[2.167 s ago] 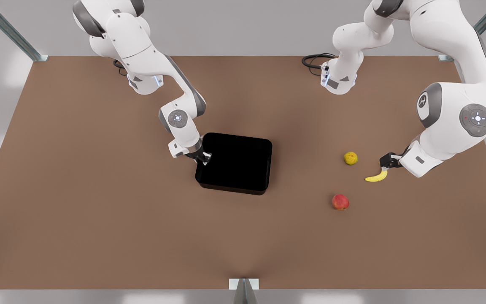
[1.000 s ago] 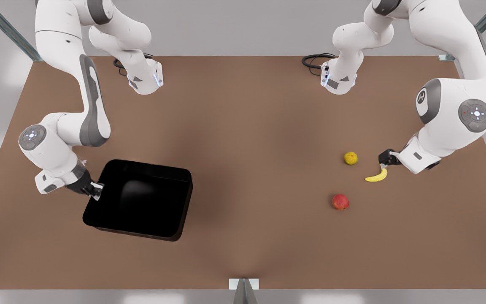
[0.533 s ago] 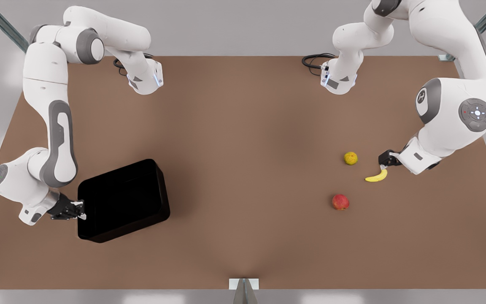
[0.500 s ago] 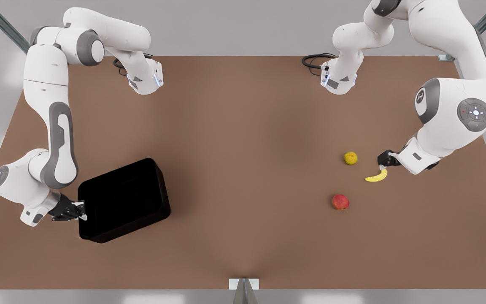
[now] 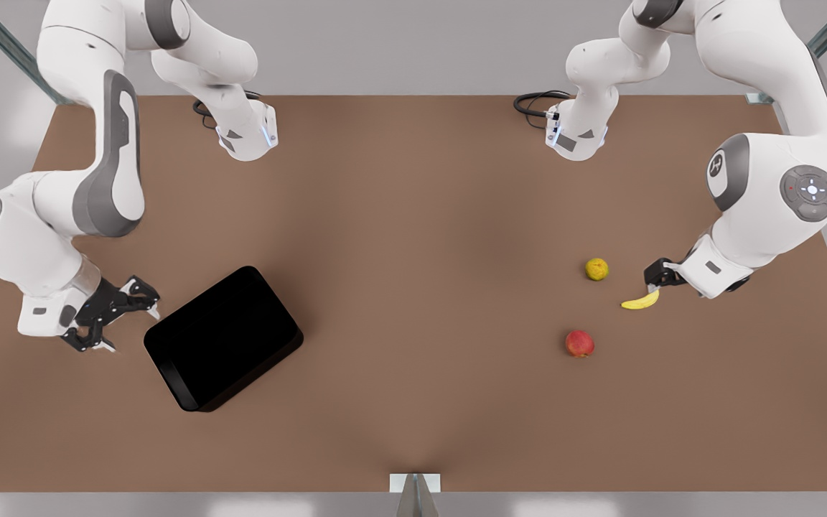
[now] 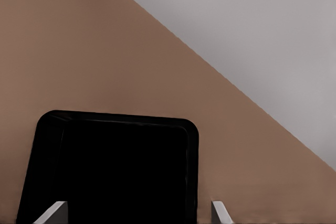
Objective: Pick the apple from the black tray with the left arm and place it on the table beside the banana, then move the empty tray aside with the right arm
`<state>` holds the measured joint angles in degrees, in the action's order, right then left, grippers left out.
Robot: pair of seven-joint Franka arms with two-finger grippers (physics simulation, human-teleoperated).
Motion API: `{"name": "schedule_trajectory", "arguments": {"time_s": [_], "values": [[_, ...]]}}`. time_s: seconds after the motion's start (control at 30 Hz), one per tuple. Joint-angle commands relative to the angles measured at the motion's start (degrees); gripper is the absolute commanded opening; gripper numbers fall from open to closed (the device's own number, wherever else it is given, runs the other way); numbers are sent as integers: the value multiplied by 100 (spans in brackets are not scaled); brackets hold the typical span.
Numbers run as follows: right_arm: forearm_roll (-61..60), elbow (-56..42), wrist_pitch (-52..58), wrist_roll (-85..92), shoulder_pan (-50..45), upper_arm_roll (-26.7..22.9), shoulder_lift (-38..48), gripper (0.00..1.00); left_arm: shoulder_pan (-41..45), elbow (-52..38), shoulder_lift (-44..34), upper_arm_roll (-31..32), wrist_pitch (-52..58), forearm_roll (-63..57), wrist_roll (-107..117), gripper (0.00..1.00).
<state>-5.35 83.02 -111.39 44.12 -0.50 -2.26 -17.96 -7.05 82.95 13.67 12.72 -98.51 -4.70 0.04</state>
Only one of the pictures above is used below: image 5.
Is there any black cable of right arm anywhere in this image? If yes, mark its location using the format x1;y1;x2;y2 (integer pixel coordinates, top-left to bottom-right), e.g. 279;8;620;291
192;90;263;131

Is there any yellow banana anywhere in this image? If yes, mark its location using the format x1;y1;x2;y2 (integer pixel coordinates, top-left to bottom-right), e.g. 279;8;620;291
621;289;660;311

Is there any red apple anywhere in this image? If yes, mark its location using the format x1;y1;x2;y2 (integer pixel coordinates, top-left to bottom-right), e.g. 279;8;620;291
565;330;596;358

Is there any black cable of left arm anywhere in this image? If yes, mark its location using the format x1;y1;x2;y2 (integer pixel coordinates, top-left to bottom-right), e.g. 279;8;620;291
513;90;574;131

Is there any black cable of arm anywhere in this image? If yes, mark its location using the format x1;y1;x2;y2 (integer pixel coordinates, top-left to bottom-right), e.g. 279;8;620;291
513;90;574;131
192;90;263;131

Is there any silver frame post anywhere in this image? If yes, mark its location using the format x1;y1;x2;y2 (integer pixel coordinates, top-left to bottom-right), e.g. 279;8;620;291
390;472;441;517
0;0;74;106
746;0;827;106

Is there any black rectangular tray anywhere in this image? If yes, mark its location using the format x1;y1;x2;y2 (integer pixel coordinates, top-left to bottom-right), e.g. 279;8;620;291
144;266;304;413

